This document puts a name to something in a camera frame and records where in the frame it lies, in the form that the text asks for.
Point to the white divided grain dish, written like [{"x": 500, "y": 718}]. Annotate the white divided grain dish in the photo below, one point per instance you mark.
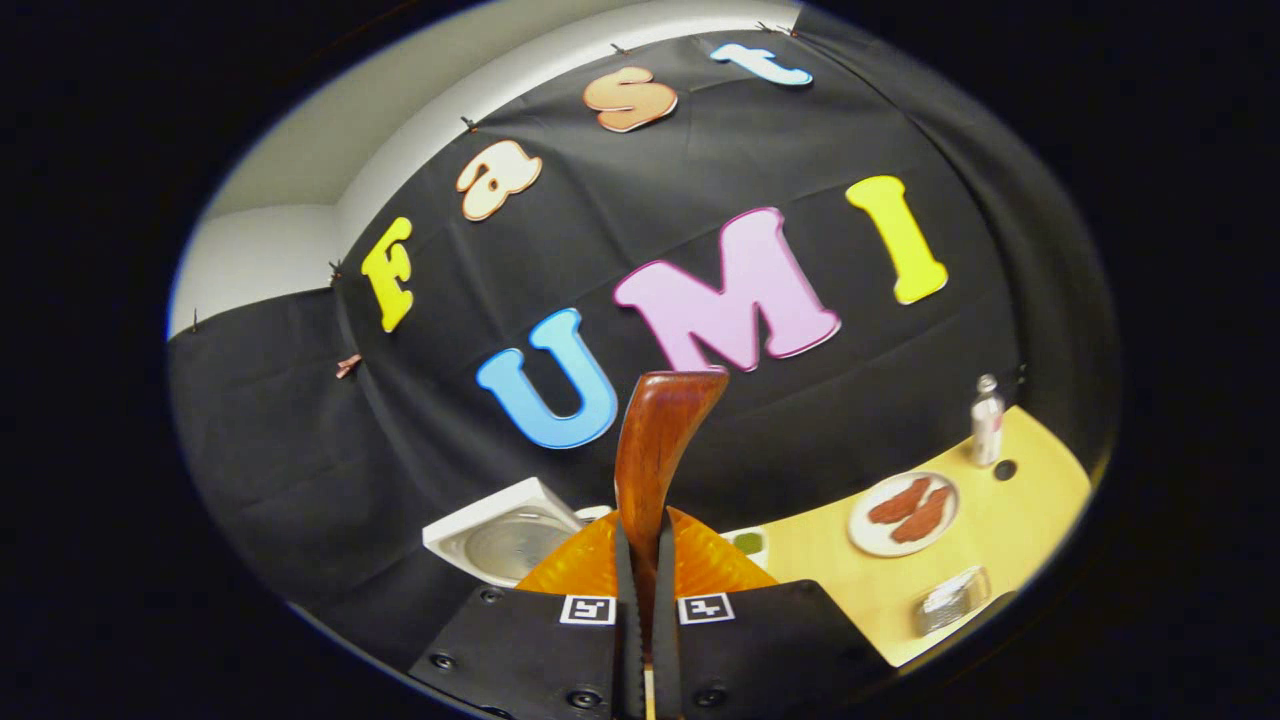
[{"x": 748, "y": 543}]

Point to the white round plate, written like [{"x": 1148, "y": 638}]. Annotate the white round plate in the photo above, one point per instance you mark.
[{"x": 865, "y": 535}]

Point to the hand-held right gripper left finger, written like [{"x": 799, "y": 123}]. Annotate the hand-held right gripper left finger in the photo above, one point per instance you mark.
[{"x": 627, "y": 650}]

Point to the pink clothes peg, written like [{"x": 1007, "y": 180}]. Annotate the pink clothes peg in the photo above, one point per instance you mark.
[{"x": 348, "y": 366}]

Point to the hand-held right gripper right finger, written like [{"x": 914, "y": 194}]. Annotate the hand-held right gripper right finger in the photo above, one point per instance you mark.
[{"x": 668, "y": 650}]

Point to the white rice cooker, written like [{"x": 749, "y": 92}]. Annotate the white rice cooker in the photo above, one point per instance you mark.
[{"x": 455, "y": 530}]

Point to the brown wooden spoon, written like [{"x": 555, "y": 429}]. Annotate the brown wooden spoon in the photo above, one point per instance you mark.
[{"x": 660, "y": 440}]

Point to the black backdrop cloth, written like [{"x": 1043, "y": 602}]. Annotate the black backdrop cloth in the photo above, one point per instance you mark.
[{"x": 850, "y": 380}]

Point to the red-brown meat slice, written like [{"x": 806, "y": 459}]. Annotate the red-brown meat slice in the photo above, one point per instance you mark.
[
  {"x": 922, "y": 515},
  {"x": 898, "y": 500}
]

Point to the clear bottle with pink label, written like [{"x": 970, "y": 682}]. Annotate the clear bottle with pink label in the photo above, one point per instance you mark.
[{"x": 987, "y": 425}]

